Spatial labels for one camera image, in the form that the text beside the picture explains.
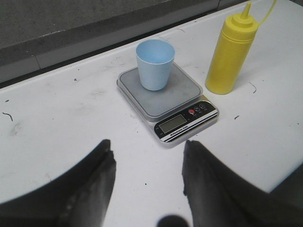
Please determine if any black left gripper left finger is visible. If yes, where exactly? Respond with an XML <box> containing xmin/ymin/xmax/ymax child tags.
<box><xmin>0</xmin><ymin>140</ymin><xmax>116</xmax><ymax>227</ymax></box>

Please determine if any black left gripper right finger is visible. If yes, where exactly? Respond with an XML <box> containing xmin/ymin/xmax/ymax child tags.
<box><xmin>182</xmin><ymin>140</ymin><xmax>303</xmax><ymax>227</ymax></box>

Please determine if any yellow squeeze bottle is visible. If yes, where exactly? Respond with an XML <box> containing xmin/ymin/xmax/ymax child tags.
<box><xmin>205</xmin><ymin>1</ymin><xmax>276</xmax><ymax>95</ymax></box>

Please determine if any light blue plastic cup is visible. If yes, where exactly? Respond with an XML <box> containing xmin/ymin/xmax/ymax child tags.
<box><xmin>136</xmin><ymin>39</ymin><xmax>175</xmax><ymax>91</ymax></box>

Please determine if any silver electronic kitchen scale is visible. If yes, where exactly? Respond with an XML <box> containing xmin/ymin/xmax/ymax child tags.
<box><xmin>117</xmin><ymin>64</ymin><xmax>219</xmax><ymax>148</ymax></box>

